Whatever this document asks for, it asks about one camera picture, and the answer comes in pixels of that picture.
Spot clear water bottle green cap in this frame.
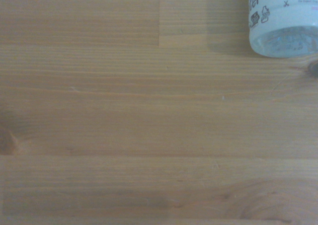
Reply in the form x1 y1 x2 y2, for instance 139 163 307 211
247 0 318 59

